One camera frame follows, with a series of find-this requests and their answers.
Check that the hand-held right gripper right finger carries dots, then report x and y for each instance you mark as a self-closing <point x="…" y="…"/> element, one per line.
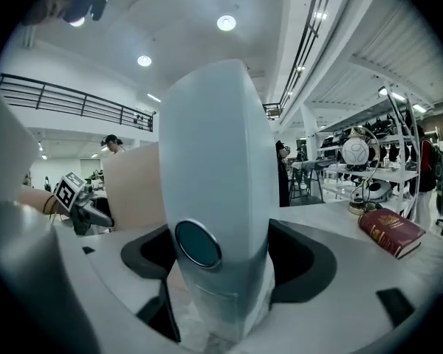
<point x="347" y="282"/>

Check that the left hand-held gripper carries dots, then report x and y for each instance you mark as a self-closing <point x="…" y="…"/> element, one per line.
<point x="68" y="192"/>

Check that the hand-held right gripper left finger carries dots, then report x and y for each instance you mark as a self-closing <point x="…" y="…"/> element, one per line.
<point x="114" y="267"/>

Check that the pink box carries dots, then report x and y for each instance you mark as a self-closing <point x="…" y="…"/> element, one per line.
<point x="133" y="186"/>

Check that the white box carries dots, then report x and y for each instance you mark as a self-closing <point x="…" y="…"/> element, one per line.
<point x="214" y="160"/>

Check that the person's left forearm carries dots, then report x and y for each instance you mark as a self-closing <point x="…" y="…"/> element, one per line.
<point x="37" y="201"/>

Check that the black wristband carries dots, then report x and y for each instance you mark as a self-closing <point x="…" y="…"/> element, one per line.
<point x="48" y="205"/>

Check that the red hardcover book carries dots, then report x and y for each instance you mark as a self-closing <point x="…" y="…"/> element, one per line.
<point x="391" y="231"/>

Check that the white round appliance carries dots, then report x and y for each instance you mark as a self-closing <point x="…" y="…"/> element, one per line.
<point x="376" y="190"/>

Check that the white metal shelf rack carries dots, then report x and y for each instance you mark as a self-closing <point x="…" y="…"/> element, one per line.
<point x="391" y="175"/>

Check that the person's light blue shirt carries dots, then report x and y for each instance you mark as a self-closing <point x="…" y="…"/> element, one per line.
<point x="11" y="142"/>

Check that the gold lamp with white globe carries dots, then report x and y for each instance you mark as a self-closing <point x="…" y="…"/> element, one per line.
<point x="355" y="152"/>

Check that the black metal railing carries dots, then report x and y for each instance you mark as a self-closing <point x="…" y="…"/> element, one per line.
<point x="39" y="94"/>
<point x="311" y="31"/>

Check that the row of black bags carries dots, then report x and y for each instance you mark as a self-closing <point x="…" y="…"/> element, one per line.
<point x="380" y="125"/>

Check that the round ceiling light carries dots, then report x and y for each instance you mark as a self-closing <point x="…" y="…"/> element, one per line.
<point x="226" y="23"/>
<point x="76" y="21"/>
<point x="144" y="60"/>

